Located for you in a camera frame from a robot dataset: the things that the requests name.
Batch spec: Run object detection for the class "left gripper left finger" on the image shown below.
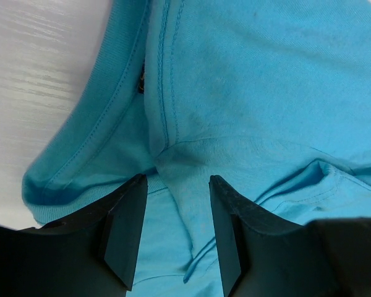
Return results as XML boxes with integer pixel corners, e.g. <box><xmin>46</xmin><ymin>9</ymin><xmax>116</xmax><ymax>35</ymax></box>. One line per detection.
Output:
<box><xmin>0</xmin><ymin>174</ymin><xmax>148</xmax><ymax>296</ymax></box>

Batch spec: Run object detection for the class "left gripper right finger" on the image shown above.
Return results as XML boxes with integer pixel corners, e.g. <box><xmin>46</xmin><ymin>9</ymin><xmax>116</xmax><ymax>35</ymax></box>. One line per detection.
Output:
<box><xmin>209</xmin><ymin>175</ymin><xmax>371</xmax><ymax>297</ymax></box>

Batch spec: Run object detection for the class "turquoise t shirt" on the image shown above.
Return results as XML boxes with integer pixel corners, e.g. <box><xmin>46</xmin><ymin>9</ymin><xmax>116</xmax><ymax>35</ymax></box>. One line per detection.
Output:
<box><xmin>22</xmin><ymin>1</ymin><xmax>371</xmax><ymax>296</ymax></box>

